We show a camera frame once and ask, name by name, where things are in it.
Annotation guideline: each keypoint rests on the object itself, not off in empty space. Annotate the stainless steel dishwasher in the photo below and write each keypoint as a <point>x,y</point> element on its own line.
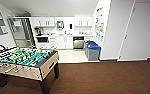
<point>78,42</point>

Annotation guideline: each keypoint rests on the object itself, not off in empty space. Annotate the blue lid recycling bin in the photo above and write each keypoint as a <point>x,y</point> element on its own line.
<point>93,52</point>

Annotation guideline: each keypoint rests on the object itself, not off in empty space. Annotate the stainless steel refrigerator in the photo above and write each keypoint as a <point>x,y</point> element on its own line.
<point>21,31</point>

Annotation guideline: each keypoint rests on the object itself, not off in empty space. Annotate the wide white wall cabinet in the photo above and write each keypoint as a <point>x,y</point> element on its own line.
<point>44,21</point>

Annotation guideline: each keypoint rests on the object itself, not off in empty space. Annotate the green foosball table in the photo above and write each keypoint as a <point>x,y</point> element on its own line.
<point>24,63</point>

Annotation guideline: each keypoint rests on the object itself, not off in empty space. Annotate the large printed wall poster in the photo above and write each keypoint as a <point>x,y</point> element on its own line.
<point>99,25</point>

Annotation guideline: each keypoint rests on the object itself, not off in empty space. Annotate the white narrow drawer unit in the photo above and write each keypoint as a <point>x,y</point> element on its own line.
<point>88,37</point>

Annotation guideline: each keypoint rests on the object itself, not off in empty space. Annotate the green lid waste bin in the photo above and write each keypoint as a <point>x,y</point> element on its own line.
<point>87,44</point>

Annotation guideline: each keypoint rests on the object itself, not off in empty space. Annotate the white door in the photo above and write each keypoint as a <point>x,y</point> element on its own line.
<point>141,30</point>

